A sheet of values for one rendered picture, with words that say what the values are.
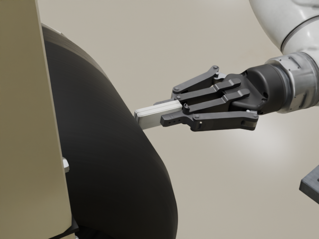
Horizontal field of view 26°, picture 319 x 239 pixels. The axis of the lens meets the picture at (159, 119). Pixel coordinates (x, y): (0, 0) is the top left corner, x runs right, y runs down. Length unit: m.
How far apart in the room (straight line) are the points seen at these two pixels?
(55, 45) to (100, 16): 2.32
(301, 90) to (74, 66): 0.38
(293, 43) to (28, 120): 0.87
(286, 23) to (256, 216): 1.34
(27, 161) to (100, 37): 2.74
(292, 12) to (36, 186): 0.87
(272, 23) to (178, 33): 1.90
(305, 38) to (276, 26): 0.06
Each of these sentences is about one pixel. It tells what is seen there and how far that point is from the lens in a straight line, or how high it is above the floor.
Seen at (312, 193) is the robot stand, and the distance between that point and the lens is 1.70.
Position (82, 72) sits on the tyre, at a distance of 0.83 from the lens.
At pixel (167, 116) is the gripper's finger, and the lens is 0.97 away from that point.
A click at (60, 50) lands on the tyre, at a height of 1.41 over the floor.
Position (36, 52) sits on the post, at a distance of 0.27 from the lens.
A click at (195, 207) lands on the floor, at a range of 2.42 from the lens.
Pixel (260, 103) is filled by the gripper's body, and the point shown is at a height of 1.23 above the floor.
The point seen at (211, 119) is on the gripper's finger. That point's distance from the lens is 0.98.
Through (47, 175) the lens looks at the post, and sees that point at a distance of 0.33.
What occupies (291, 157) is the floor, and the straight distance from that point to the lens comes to 2.60.
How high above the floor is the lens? 1.96
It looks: 47 degrees down
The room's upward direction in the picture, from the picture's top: straight up
